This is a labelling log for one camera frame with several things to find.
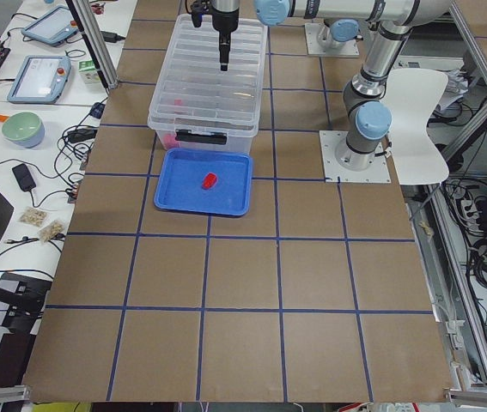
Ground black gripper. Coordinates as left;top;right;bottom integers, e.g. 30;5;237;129
211;0;240;71

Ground clear plastic box lid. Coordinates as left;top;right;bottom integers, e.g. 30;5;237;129
148;13;269;130

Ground clear plastic storage box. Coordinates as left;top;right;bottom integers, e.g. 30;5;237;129
147;13;269;155

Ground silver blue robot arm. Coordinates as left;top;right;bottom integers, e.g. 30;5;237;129
191;1;358;71
253;1;452;171

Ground green white carton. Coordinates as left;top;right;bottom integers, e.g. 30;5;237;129
77;60;101;84

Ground blue teach pendant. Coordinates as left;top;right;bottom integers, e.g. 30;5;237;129
7;56;71;104
21;5;78;46

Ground white chair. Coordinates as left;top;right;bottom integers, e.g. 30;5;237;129
381;68;449;185

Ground green bowl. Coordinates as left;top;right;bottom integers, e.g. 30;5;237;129
2;112;45;148

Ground black power adapter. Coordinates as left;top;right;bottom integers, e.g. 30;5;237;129
12;163;36;192

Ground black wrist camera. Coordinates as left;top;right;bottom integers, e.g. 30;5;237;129
185;0;211;28

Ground black box latch handle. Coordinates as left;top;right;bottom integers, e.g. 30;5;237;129
175;130;228;145

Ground aluminium frame post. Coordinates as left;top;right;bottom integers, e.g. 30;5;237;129
65;0;119;91

